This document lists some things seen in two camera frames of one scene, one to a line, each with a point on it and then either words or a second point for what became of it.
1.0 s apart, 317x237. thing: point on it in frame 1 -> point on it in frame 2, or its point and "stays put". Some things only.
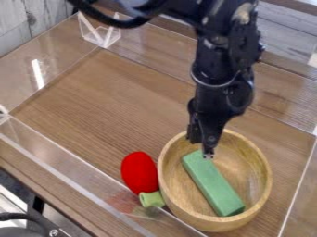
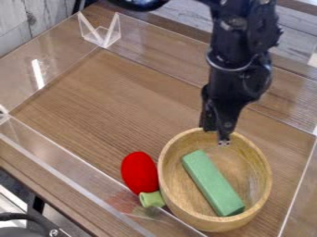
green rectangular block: (214, 182) stays put
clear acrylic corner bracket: (102, 36) stays put
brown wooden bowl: (244, 169) stays put
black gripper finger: (194, 131) -> (209, 118)
